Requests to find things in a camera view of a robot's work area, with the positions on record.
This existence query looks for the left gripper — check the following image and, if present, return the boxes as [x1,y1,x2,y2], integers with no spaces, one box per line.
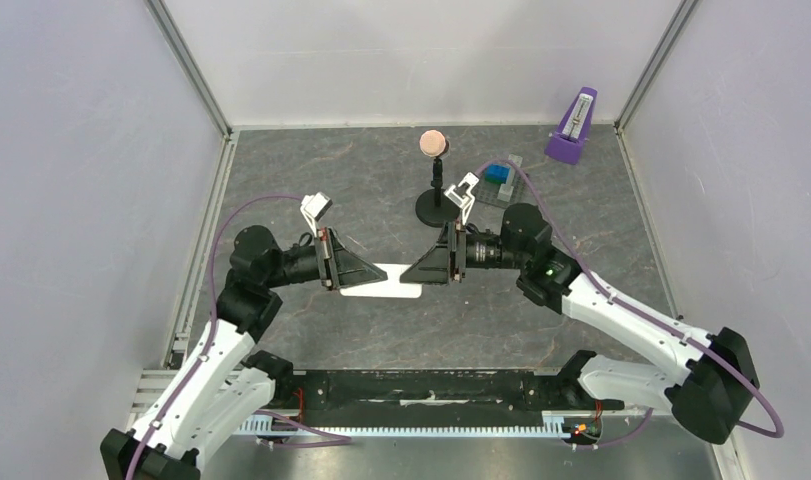
[264,226,387,291]

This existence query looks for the white remote control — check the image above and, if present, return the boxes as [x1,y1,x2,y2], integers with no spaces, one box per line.
[340,263,422,299]

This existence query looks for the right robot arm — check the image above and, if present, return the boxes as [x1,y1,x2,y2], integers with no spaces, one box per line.
[400,203,759,445]

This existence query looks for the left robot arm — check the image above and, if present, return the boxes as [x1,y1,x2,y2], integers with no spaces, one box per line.
[100,225,388,479]

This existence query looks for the microphone on black stand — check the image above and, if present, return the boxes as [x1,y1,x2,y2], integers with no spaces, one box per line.
[415,130,460,228]

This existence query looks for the grey building block baseplate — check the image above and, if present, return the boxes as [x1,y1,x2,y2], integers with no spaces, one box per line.
[474,163,527,208]

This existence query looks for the grey building block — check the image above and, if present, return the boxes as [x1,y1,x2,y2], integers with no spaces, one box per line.
[497,154,523,203]

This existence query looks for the blue building block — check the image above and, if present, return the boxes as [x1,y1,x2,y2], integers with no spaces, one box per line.
[483,164,513,185]

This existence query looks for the purple metronome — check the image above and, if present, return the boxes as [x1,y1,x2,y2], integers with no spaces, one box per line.
[544,87,598,165]

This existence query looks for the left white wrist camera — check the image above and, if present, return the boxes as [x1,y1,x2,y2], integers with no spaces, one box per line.
[300,192,333,239]

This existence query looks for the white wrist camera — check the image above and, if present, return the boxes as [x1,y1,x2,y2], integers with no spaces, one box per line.
[300,192,333,239]
[444,172,479,226]

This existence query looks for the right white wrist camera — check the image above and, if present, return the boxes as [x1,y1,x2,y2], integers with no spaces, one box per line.
[444,172,479,226]

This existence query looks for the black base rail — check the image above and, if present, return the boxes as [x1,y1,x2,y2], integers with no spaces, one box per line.
[268,369,624,428]

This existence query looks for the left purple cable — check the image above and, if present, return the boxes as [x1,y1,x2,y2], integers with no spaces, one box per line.
[123,193,307,480]

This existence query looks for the purple cable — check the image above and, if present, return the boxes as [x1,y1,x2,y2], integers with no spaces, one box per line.
[474,158,785,440]
[123,193,307,480]

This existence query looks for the white slotted cable duct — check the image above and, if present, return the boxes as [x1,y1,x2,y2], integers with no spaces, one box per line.
[234,414,601,440]

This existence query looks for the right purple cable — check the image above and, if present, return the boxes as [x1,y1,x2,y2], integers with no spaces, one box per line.
[474,158,785,440]

